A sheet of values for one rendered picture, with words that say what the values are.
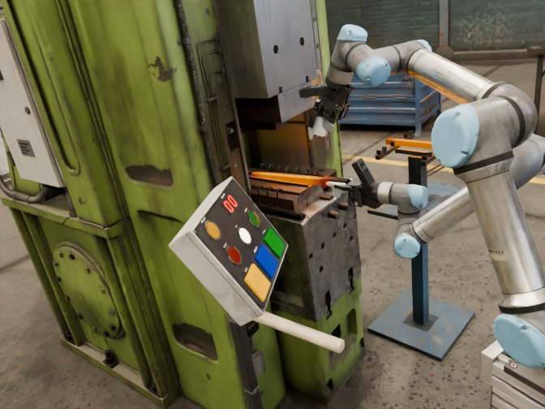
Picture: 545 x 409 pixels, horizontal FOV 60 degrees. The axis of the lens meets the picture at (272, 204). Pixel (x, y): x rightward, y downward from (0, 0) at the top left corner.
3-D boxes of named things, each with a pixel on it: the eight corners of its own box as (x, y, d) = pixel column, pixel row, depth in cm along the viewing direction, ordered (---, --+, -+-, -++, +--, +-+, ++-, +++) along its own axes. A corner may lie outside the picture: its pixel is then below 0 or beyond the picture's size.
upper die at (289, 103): (313, 106, 172) (311, 80, 168) (281, 122, 159) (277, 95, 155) (229, 105, 198) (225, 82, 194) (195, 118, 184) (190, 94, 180)
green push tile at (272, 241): (285, 245, 142) (270, 226, 140) (280, 258, 136) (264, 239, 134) (280, 247, 143) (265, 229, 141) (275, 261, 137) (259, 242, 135)
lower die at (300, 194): (323, 195, 187) (321, 174, 183) (294, 216, 173) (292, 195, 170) (244, 182, 212) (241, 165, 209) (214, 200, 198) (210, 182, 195)
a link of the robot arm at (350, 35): (352, 35, 122) (336, 21, 128) (339, 74, 129) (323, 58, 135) (375, 36, 126) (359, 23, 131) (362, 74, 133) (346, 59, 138)
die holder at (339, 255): (362, 273, 212) (354, 182, 193) (316, 323, 186) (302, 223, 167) (265, 248, 245) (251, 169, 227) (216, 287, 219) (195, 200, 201)
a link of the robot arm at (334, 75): (324, 62, 133) (339, 57, 138) (319, 78, 136) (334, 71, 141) (346, 75, 130) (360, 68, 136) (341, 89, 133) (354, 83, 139)
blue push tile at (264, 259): (278, 263, 133) (262, 243, 131) (273, 278, 127) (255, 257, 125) (274, 265, 134) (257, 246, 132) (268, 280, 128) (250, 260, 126)
